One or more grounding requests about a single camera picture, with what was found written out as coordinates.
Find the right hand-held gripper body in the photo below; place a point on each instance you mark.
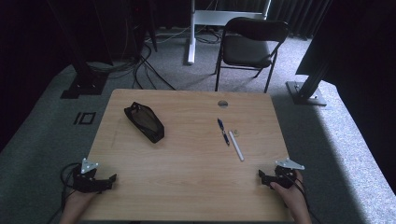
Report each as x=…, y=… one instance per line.
x=285, y=179

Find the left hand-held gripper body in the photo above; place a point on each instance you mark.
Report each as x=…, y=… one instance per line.
x=84, y=182

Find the white pen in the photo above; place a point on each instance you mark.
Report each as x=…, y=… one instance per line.
x=236, y=146

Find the small pale eraser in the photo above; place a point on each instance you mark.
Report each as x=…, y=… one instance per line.
x=235, y=132

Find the blue pen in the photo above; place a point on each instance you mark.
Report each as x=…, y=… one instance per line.
x=223, y=132

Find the black pencil case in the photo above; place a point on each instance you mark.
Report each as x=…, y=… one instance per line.
x=144, y=123

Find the person's right hand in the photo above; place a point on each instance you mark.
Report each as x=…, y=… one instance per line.
x=294, y=196

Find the person's left hand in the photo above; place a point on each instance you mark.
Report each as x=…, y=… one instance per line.
x=77, y=203

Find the round grey table grommet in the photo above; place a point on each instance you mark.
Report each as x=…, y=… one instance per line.
x=222, y=103

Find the black stand with grey base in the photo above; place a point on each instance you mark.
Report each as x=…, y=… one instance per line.
x=306, y=93

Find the black stand with square base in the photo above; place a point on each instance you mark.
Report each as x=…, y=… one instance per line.
x=84, y=84

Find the black folding chair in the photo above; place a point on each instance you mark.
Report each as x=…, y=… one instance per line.
x=246, y=51

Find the dark pleated curtain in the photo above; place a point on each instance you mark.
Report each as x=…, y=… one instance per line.
x=299, y=15

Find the white desk frame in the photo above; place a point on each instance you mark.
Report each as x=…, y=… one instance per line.
x=191, y=46

